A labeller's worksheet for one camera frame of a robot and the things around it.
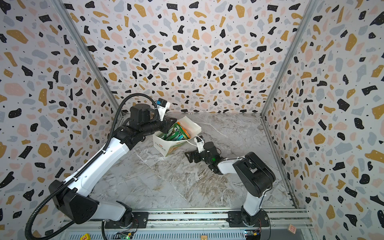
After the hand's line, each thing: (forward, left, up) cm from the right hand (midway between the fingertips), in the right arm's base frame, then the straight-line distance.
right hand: (189, 148), depth 90 cm
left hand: (+1, +4, +26) cm, 27 cm away
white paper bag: (-4, +12, +8) cm, 15 cm away
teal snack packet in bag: (+6, +6, +3) cm, 9 cm away
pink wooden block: (-39, -52, -9) cm, 65 cm away
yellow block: (-43, +44, -6) cm, 62 cm away
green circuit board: (-43, +28, -9) cm, 52 cm away
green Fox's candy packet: (+12, +7, +8) cm, 15 cm away
